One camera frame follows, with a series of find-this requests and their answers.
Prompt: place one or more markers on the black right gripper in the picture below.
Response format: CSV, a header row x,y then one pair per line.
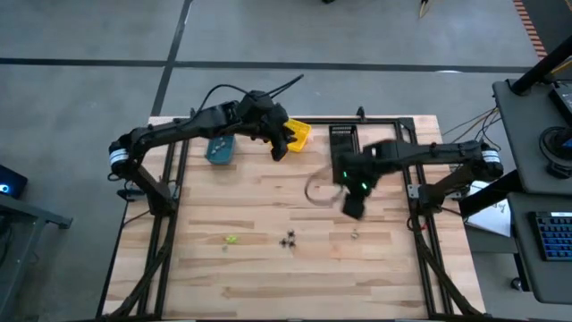
x,y
357,172

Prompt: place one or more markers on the grey desk with keyboard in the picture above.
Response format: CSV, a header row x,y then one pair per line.
x,y
523,250

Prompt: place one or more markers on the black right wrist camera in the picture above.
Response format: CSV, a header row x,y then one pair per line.
x,y
354,207

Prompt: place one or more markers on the backlit black keyboard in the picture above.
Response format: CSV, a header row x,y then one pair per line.
x,y
554,234

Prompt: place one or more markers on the yellow plastic basket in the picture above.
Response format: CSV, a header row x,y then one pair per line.
x,y
300,134

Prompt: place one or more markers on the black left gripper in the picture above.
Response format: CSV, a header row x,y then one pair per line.
x,y
263,116

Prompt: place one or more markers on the black box with blue light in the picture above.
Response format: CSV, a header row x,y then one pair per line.
x,y
15,181

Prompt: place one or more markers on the black caster wheel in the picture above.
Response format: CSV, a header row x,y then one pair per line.
x,y
517,283

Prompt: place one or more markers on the black plastic basket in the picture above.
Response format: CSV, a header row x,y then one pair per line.
x,y
342,138

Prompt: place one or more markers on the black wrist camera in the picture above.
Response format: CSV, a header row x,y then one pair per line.
x,y
354,207
279,149

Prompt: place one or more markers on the black tablet device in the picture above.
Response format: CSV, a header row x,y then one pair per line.
x,y
564,103

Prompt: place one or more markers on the grey metal cart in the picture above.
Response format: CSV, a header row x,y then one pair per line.
x,y
36,214

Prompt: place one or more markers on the black round stand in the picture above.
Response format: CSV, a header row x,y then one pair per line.
x,y
552,152

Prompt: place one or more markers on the yellow tripod legs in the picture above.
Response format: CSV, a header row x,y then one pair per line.
x,y
423,8

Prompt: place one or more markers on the black diagonal pole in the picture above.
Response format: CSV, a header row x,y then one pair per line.
x,y
540,67

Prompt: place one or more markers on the teal plastic basket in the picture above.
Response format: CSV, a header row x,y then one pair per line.
x,y
230,158

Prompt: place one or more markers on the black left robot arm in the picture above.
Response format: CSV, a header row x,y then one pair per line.
x,y
179,127

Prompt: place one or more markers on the grey desk with pole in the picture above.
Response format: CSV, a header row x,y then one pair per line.
x,y
523,134

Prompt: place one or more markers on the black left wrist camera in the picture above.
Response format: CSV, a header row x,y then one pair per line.
x,y
279,149

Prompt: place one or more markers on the black aluminium table frame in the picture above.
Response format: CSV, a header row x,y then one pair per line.
x,y
380,121

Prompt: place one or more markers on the white paper sheet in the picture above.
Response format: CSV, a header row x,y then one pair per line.
x,y
491,219

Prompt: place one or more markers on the neon green plastic toy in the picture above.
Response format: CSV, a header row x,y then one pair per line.
x,y
231,239

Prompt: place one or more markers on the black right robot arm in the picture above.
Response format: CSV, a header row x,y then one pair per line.
x,y
438,152

